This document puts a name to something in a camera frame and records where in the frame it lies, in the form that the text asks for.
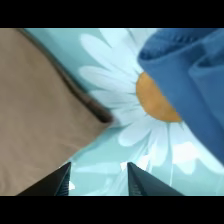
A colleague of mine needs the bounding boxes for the blue garment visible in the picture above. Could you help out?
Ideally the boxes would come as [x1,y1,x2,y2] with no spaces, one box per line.
[137,28,224,167]

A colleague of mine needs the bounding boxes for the brown garment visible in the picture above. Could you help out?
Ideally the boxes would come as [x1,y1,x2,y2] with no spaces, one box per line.
[0,28,115,197]

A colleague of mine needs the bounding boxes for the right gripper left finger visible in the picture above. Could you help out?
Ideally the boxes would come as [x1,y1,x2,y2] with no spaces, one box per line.
[17,161,73,197]

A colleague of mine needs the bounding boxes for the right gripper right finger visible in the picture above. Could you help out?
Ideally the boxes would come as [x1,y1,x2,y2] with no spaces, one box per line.
[126,161,184,197]

